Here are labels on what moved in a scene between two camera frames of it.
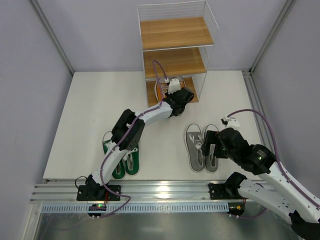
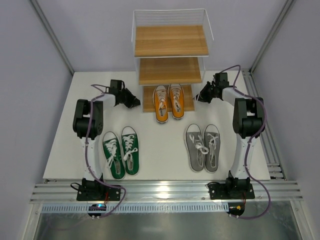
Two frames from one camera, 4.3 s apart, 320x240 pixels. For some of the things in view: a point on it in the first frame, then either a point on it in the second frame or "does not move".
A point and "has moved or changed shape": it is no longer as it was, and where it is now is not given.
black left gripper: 187,94 -> 127,96
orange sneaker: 164,88 has moved or changed shape
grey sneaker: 211,163 does not move
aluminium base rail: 135,191 does not move
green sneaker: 119,172 does not move
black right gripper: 208,144 -> 208,91
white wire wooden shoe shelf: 179,37 has moved or changed shape
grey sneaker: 194,138 does not move
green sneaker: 132,159 does not move
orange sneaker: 181,82 has moved or changed shape
